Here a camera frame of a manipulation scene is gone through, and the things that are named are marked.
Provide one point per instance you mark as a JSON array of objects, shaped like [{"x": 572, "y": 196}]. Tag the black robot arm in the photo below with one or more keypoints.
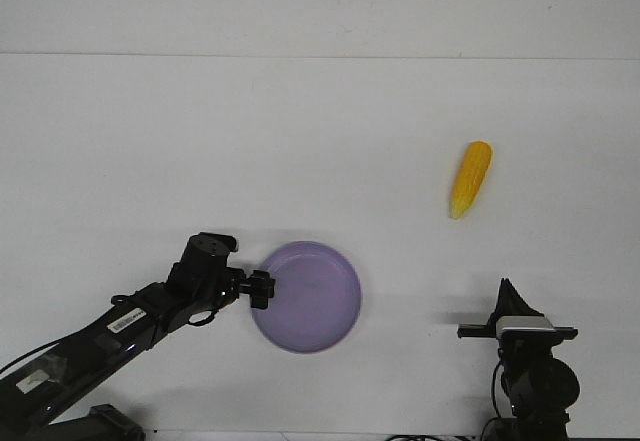
[
  {"x": 40, "y": 386},
  {"x": 531, "y": 389}
]

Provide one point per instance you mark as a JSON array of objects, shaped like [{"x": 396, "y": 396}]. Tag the yellow corn cob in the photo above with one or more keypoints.
[{"x": 469, "y": 178}]

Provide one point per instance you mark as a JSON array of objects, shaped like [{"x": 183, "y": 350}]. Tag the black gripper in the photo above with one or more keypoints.
[
  {"x": 524, "y": 333},
  {"x": 234, "y": 283}
]

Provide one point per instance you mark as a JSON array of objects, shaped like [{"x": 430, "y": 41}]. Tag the purple round plate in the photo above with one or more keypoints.
[{"x": 317, "y": 298}]

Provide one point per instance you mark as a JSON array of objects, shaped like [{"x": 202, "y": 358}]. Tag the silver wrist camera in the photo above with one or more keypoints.
[{"x": 523, "y": 324}]

